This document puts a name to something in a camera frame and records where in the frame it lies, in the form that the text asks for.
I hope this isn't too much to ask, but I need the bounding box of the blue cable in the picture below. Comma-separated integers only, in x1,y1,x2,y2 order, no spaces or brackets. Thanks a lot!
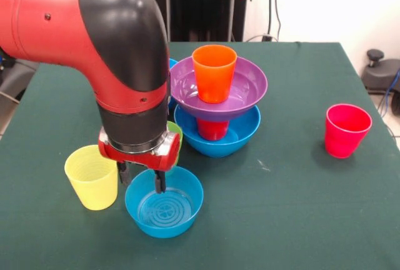
379,69,400,118

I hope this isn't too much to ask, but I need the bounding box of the red plastic cup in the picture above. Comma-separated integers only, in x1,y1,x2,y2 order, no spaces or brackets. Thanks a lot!
196,118,229,141

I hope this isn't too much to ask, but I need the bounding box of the green plastic cup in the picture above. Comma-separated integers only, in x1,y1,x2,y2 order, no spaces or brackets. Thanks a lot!
167,121,184,166

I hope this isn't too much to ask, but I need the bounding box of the dark green tablecloth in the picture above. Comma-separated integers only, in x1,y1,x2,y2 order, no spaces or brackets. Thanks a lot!
0,41,400,270

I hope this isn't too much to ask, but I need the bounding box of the dark grey machine foot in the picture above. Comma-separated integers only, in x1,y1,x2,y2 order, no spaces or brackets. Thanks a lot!
362,48,400,94
0,59,41,102

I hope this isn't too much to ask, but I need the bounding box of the large blue plastic bowl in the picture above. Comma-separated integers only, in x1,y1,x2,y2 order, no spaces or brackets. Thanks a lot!
174,103,262,158
168,58,179,111

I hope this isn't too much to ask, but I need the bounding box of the small patterned blue bowl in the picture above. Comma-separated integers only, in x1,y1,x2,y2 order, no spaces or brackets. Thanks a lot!
124,166,204,239

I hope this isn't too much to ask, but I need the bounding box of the black cable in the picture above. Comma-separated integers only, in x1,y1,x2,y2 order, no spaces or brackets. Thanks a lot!
267,0,282,42

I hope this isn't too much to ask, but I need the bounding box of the orange plastic cup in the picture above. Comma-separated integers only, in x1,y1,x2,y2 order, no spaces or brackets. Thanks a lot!
192,44,238,104

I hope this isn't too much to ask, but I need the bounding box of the pink plastic cup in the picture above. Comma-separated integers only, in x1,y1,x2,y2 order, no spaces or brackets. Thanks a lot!
324,103,373,159

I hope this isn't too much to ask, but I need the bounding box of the purple plastic bowl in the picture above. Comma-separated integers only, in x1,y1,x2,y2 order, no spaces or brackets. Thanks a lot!
170,56,269,123

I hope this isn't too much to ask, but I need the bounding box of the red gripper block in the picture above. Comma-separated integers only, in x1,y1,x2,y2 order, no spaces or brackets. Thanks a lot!
98,126,184,194

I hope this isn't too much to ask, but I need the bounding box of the yellow plastic cup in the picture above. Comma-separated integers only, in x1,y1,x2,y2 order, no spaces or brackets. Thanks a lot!
64,144,119,211

